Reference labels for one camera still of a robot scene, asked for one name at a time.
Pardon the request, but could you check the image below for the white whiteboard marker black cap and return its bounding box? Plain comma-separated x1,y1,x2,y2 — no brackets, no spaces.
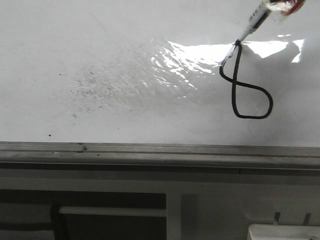
234,0,272,46

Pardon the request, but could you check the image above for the clear adhesive tape piece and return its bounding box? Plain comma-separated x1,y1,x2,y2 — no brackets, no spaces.
264,0,296,20

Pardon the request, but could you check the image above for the red round magnet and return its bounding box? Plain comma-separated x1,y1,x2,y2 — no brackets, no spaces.
284,0,306,16

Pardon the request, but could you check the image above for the white whiteboard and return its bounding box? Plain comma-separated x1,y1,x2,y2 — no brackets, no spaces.
0,0,320,147

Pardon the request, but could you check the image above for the grey aluminium marker tray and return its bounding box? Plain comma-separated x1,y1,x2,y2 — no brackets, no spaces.
0,141,320,171

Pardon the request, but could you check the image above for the white horizontal bar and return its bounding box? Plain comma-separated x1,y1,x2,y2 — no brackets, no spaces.
58,206,167,218

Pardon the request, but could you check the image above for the white box lower right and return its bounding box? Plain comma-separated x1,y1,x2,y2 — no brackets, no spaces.
246,224,320,240

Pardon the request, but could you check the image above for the white frame panel below tray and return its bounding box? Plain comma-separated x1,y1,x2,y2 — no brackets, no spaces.
0,167,320,240

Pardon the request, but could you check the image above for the black strap on bar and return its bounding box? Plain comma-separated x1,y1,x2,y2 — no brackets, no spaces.
49,204,66,240

